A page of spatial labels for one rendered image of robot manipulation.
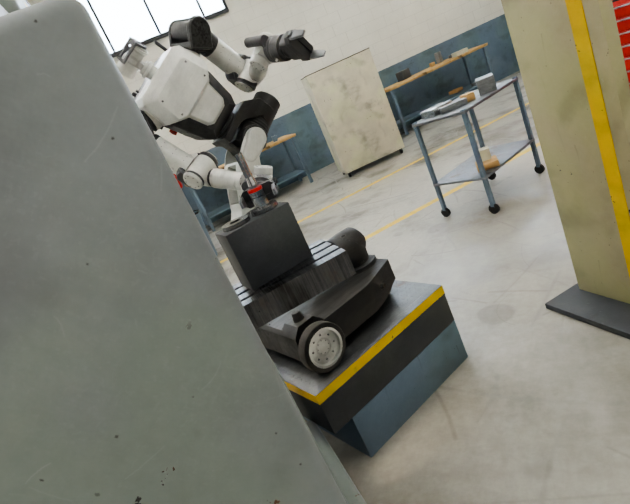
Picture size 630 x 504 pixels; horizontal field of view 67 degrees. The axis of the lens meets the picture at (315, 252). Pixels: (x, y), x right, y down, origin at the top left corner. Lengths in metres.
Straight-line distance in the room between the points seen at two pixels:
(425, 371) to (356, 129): 5.54
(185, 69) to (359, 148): 5.69
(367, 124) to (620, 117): 5.61
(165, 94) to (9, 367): 1.37
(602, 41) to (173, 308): 1.75
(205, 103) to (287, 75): 7.52
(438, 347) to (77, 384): 1.84
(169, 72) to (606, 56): 1.50
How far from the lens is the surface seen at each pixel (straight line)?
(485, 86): 4.12
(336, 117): 7.29
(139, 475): 0.63
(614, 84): 2.03
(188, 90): 1.85
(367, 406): 2.01
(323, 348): 1.90
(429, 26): 10.72
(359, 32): 10.00
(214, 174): 1.77
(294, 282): 1.37
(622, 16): 5.70
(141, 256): 0.54
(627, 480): 1.83
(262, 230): 1.42
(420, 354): 2.16
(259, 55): 1.82
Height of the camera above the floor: 1.39
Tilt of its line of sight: 17 degrees down
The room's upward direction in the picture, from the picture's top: 24 degrees counter-clockwise
